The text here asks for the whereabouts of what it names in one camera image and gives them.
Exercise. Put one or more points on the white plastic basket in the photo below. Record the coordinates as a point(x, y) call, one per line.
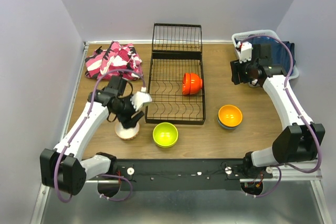
point(260, 54)

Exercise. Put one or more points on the lime green bowl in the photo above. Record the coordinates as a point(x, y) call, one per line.
point(165, 135)

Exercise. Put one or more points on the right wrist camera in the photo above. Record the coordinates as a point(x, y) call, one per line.
point(245, 52)

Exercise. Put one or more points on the white pink bowl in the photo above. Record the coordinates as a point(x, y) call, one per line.
point(126, 134)

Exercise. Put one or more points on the orange bowl top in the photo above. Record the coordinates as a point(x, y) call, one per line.
point(196, 83)

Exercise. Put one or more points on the dark blue jeans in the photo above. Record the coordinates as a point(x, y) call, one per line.
point(279, 53)

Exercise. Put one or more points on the pink camouflage cloth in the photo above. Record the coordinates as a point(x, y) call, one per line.
point(116, 60)

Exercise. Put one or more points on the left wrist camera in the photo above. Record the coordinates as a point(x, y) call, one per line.
point(140, 100)

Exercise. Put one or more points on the yellow orange bowl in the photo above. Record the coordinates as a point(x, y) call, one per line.
point(230, 116)

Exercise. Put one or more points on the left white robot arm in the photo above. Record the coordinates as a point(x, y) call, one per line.
point(63, 167)

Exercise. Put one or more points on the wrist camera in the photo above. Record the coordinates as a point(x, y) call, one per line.
point(245, 52)
point(140, 100)

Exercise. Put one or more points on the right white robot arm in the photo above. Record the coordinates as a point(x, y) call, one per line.
point(300, 138)

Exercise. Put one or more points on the orange bowl bottom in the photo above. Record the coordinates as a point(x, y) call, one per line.
point(186, 84)

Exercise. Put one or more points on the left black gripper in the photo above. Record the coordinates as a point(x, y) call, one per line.
point(128, 121)

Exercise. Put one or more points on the blue bowl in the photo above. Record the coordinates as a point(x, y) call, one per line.
point(225, 126)

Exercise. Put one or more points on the black wire dish rack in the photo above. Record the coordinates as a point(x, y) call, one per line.
point(176, 50)

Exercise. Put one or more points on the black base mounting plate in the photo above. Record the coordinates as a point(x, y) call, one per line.
point(186, 174)

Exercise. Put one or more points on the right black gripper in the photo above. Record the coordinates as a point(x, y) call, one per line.
point(235, 66)

